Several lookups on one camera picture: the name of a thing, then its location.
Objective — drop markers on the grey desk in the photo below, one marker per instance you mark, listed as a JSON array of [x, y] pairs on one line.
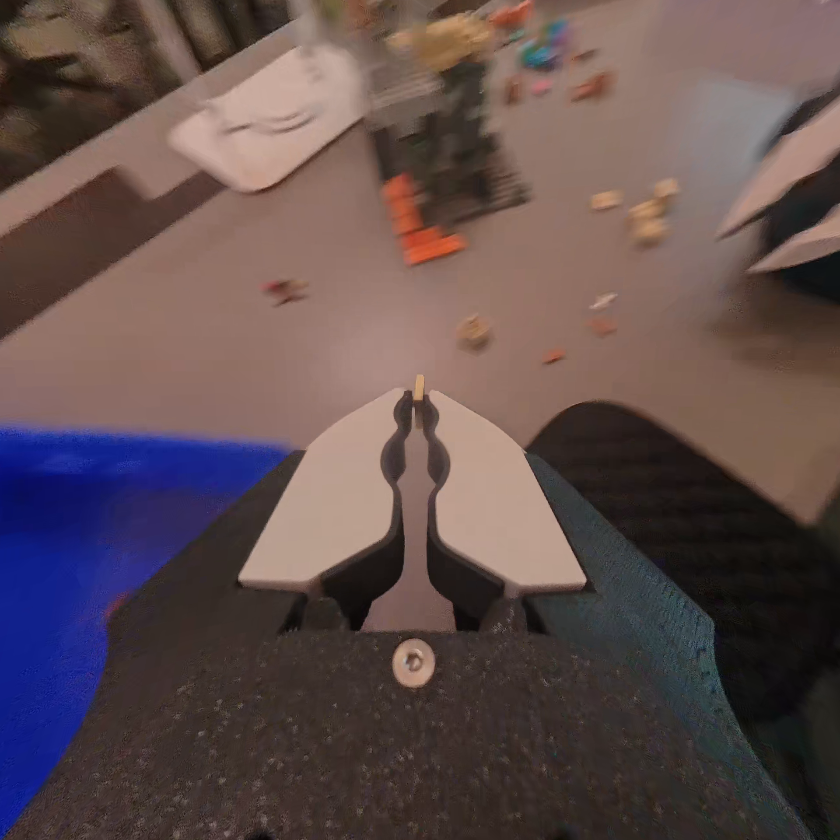
[[197, 328]]

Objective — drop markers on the orange toy figure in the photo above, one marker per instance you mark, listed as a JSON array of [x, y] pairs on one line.
[[512, 13]]

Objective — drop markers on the orange toy brick plate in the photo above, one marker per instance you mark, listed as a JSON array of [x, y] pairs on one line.
[[420, 243]]

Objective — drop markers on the small dark red toy piece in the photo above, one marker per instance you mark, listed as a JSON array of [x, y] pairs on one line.
[[285, 291]]

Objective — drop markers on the small brown plate piece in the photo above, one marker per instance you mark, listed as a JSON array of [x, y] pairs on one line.
[[602, 326]]

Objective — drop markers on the tan small toy brick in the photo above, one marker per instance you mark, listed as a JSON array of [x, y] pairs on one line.
[[649, 233], [643, 210], [474, 331]]

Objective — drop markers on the toy brick tower model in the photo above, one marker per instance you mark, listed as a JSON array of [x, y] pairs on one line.
[[453, 131]]

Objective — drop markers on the white stand base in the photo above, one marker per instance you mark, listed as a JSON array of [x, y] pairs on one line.
[[262, 124]]

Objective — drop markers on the blue storage bin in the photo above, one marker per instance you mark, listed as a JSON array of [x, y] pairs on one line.
[[65, 525]]

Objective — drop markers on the brown toy chest piece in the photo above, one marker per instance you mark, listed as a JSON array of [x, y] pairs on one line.
[[590, 86]]

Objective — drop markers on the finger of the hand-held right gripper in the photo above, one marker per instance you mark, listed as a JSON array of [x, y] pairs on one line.
[[787, 164], [807, 246]]

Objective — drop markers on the tan square tile plate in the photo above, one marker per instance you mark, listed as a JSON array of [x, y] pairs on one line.
[[666, 188], [607, 200], [418, 384]]

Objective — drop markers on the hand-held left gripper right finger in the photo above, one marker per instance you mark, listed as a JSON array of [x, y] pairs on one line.
[[505, 518]]

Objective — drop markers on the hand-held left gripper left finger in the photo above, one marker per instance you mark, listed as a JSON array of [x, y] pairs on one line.
[[321, 518]]

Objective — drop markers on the white toy bone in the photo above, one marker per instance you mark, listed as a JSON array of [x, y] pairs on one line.
[[604, 300]]

